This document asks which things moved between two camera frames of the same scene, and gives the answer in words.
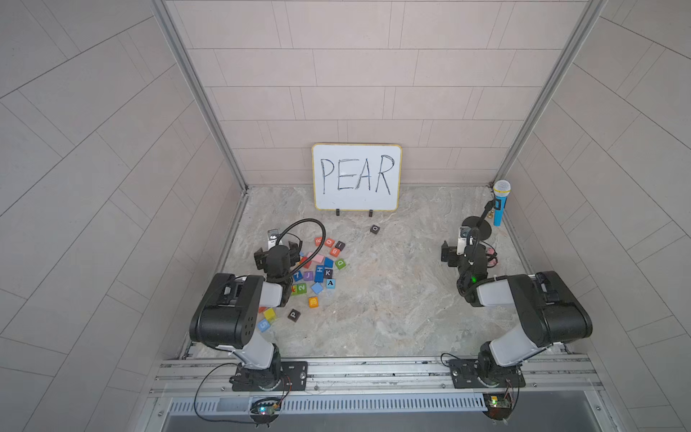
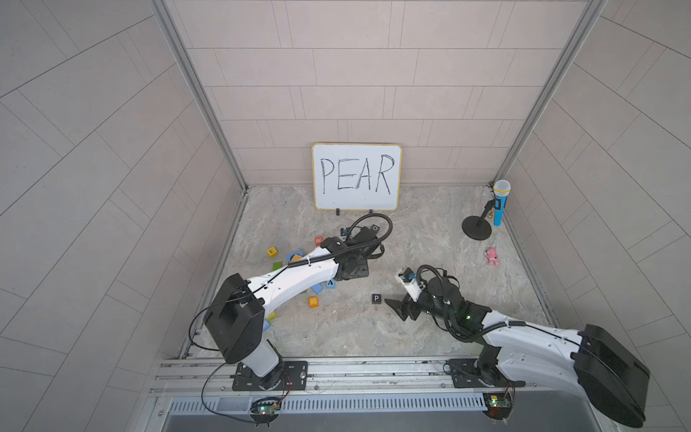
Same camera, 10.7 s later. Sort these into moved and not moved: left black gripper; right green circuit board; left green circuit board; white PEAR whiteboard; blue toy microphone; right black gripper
Moved: left black gripper; right black gripper
Not moved: left green circuit board; right green circuit board; blue toy microphone; white PEAR whiteboard
